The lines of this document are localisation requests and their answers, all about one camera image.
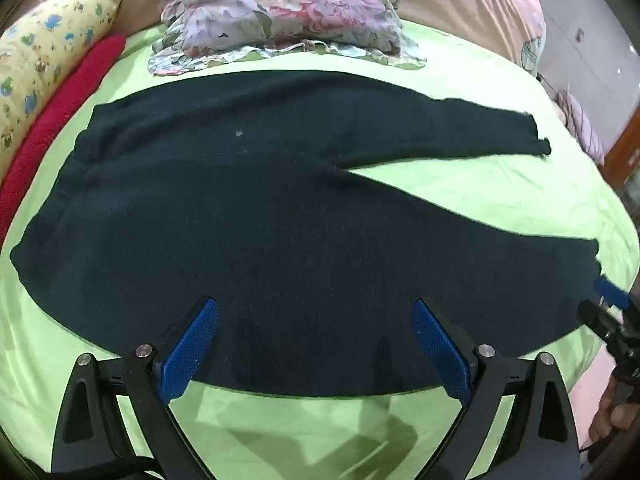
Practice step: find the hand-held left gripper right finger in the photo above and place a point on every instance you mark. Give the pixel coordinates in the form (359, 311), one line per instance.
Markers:
(440, 347)

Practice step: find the red blanket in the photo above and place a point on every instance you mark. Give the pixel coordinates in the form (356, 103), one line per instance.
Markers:
(60, 110)

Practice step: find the pink checked cloth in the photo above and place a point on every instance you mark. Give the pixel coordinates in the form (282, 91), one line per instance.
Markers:
(582, 125)

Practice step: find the wooden furniture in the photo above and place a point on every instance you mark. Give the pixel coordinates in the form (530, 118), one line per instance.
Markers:
(625, 152)

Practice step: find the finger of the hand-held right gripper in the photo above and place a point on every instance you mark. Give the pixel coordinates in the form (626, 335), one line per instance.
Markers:
(612, 292)
(597, 317)

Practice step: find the pink cartoon pillow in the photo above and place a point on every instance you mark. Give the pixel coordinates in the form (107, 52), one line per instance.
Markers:
(475, 5)

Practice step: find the floral ruffled pillow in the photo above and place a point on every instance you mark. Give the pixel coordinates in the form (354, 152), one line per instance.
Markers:
(280, 10)

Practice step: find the person's right hand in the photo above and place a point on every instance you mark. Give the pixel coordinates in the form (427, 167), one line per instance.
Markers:
(612, 422)

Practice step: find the yellow cartoon print pillow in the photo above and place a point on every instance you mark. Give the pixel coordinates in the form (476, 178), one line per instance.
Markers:
(45, 55)

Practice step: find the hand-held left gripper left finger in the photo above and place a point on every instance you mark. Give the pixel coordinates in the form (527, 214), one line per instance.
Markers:
(192, 345)

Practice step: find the black pants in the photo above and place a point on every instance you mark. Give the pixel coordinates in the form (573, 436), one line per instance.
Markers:
(250, 210)

